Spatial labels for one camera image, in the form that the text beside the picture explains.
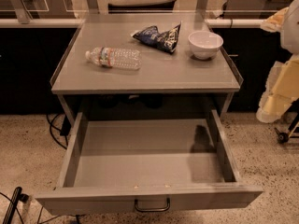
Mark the white ceramic bowl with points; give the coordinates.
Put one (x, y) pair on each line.
(204, 44)

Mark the black bar bottom left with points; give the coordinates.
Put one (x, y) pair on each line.
(12, 207)

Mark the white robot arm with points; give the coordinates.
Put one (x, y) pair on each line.
(282, 84)

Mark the white horizontal rail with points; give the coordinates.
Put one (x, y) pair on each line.
(74, 23)

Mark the black wheeled stand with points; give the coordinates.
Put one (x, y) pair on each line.
(292, 132)

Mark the yellow foam-wrapped gripper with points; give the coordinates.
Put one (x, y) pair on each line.
(291, 32)

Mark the black drawer handle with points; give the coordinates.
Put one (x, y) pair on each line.
(152, 206)

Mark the grey top drawer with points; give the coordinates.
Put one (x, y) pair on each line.
(109, 164)

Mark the blue crumpled chip bag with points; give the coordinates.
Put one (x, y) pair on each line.
(166, 41)

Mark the clear plastic water bottle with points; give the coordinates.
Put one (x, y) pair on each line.
(127, 59)

